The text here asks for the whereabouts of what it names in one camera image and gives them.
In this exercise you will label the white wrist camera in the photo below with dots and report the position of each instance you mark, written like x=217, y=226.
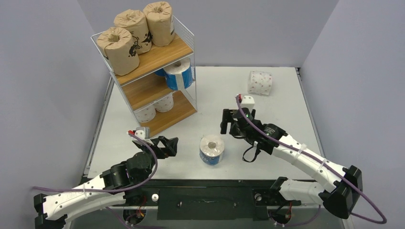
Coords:
x=141, y=133
x=246, y=101

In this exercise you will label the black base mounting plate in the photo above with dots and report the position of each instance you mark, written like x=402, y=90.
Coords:
x=188, y=199

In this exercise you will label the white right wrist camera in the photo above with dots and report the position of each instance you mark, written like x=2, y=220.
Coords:
x=246, y=101

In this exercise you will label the blue white roll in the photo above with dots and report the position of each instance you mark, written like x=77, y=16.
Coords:
x=179, y=74

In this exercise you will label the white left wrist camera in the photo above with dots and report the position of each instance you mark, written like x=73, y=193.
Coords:
x=141, y=133

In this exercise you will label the blue cartoon-face roll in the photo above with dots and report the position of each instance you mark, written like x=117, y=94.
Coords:
x=212, y=149

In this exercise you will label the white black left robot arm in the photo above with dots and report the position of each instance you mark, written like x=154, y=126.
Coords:
x=111, y=187

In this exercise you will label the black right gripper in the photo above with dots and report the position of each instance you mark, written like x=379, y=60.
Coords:
x=229, y=119

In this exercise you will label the brown roll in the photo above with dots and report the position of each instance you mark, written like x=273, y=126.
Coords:
x=160, y=22
x=118, y=46
x=135, y=22

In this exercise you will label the white wire wooden shelf rack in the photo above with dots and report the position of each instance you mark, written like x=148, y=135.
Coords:
x=142, y=88

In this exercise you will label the white red-dotted toilet roll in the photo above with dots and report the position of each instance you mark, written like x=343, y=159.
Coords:
x=165, y=104
x=146, y=114

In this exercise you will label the white floral tissue pack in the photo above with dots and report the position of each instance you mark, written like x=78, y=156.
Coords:
x=259, y=83

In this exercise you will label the blue toilet roll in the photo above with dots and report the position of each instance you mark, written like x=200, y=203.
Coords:
x=160, y=72

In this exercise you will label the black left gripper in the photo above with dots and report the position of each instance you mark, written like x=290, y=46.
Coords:
x=170, y=149

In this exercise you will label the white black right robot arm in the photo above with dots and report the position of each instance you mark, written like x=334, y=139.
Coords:
x=335, y=187

